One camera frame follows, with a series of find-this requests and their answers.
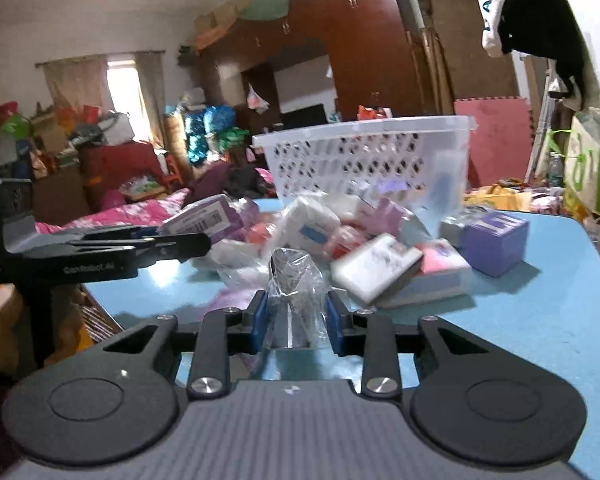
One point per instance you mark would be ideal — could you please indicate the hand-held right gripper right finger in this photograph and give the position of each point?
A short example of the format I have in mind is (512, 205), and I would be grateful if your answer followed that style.
(335, 321)

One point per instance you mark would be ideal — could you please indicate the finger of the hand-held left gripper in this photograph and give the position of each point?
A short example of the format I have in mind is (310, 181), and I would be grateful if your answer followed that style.
(180, 247)
(105, 233)

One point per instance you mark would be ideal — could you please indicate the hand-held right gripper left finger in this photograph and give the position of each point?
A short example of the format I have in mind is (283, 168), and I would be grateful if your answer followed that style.
(260, 321)

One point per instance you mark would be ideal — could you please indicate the clear grey packet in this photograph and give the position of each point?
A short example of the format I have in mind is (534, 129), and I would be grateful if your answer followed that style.
(296, 285)

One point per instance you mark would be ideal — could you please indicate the pink white tissue pack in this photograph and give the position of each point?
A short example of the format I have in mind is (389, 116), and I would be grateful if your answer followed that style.
(375, 266)
(437, 270)

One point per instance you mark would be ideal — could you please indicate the white plastic basket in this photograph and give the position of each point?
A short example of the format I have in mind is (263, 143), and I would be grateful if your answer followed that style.
(360, 160)

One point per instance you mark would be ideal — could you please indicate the white purple barcode box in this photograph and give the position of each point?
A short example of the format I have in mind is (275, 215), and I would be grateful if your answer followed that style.
(205, 217)

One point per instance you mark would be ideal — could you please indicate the pink floral blanket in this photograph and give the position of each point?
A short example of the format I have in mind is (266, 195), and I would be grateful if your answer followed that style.
(140, 212)

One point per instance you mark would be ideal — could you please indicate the brown plush toy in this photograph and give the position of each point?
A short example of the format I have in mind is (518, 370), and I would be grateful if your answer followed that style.
(2, 330)

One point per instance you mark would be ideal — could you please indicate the red cabinet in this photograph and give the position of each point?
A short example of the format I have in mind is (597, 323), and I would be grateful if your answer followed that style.
(115, 165)

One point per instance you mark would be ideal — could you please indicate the dark maroon clothing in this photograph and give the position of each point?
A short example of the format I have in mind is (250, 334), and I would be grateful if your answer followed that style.
(220, 180)

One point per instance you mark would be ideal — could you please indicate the red white packet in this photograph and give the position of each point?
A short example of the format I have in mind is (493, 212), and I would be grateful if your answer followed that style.
(344, 242)

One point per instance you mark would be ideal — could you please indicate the white blue packet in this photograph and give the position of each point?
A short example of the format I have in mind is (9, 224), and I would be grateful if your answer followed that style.
(305, 225)

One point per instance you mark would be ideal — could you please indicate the pink white box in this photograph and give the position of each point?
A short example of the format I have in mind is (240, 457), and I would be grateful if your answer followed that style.
(386, 216)

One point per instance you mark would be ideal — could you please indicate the blue plastic bags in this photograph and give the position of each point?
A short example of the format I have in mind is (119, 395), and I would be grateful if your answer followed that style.
(215, 130)

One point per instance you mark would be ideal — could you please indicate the beige window curtain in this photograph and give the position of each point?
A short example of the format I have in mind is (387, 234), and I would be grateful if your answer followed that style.
(75, 85)

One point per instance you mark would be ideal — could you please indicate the white hanging plastic bag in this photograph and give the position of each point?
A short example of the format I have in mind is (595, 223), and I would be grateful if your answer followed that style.
(257, 100)

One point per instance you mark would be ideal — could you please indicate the black television screen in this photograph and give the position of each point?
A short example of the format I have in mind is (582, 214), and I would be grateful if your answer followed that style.
(304, 116)

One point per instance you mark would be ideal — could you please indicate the orange white tote bag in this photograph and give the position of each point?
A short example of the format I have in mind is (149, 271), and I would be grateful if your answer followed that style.
(372, 111)

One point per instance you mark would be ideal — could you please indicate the pink foam mat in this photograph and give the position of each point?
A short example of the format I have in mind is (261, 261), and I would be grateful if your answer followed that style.
(490, 135)

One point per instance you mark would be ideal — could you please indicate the clear water bottle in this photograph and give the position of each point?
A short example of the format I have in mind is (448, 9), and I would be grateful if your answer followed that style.
(556, 170)

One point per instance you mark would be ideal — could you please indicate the brown wooden wardrobe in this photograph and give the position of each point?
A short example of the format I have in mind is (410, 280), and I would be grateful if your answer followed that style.
(360, 45)

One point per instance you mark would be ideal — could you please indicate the metal folding rack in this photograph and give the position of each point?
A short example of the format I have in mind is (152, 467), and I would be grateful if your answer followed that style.
(542, 125)

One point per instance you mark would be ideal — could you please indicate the green white tote bag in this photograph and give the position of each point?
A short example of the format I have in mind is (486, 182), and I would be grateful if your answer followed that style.
(587, 160)

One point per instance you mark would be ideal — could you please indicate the brown wooden door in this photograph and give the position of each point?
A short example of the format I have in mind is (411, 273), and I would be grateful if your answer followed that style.
(475, 45)

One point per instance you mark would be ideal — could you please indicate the black hanging garment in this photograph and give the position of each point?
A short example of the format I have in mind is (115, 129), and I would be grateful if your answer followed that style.
(540, 25)

